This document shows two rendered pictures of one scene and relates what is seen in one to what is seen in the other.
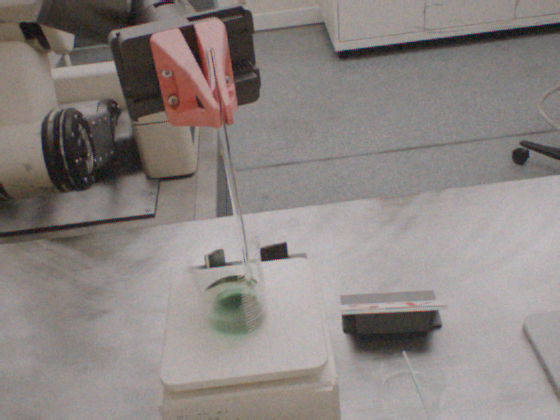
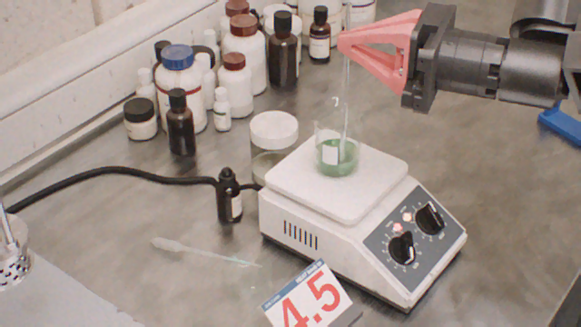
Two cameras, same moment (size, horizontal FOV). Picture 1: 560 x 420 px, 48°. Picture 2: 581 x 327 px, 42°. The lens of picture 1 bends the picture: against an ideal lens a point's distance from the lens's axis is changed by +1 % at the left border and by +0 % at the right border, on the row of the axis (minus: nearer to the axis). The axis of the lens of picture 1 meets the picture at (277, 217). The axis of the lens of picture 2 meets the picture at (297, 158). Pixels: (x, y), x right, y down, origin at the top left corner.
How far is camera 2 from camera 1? 0.89 m
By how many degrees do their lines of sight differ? 91
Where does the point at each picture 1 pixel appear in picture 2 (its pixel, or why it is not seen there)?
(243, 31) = (426, 67)
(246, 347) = (310, 160)
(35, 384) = (440, 157)
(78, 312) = (495, 191)
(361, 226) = not seen: outside the picture
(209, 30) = (401, 27)
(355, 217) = not seen: outside the picture
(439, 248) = not seen: outside the picture
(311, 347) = (279, 178)
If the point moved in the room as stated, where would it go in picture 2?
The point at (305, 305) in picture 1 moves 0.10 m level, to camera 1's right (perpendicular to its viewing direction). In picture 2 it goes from (310, 193) to (251, 248)
